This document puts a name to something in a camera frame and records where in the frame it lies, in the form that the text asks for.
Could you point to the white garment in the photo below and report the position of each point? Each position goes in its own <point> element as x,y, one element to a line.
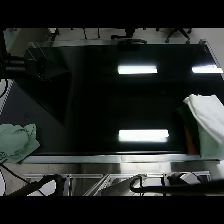
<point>210,110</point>

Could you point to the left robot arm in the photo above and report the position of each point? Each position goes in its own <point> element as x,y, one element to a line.
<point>13,64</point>

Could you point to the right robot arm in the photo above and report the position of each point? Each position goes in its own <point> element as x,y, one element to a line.
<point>176,189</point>

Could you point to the pale green garment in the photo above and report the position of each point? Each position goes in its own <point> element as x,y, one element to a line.
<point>16,141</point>

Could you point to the black office chair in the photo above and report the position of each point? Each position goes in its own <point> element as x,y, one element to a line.
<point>178,33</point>

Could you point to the light green garment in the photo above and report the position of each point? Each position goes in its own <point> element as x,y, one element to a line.
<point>211,145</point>

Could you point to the silver frame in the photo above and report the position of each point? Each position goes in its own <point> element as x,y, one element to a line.
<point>100,160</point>

